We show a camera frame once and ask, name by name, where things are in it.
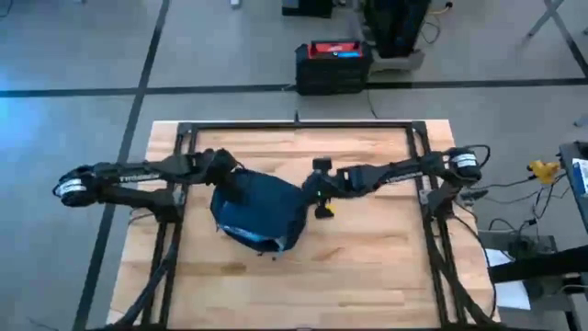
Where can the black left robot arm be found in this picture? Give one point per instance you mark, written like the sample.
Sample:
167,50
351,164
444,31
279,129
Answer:
138,177

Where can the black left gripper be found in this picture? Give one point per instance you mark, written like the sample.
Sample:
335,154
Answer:
226,172

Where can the black computer tower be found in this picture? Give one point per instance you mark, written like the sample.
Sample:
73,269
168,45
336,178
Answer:
395,23

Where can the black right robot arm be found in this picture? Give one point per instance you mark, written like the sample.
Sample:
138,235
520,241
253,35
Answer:
413,172

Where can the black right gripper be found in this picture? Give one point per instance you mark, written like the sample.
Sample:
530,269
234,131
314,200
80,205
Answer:
321,186

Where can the black metal bar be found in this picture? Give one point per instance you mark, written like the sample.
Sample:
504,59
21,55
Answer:
537,266

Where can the black box on floor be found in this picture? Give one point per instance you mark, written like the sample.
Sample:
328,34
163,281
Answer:
305,8

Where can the black toolbox with red lid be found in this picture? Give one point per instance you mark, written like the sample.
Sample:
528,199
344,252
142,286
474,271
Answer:
331,73

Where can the black power adapter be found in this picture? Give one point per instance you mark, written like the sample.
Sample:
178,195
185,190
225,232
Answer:
521,243

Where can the grey metal stand leg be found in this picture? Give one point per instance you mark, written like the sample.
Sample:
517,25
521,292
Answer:
544,18

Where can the grey computer stand base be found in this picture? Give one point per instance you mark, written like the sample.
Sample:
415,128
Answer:
399,63

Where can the navy blue backpack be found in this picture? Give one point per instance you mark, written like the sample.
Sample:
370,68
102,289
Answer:
262,207

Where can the white and blue booklet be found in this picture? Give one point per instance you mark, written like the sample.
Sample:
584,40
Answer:
582,177

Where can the white paper sheet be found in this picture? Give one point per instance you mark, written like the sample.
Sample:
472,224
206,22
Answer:
512,296

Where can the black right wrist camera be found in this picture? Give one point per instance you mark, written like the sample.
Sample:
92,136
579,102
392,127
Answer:
322,163

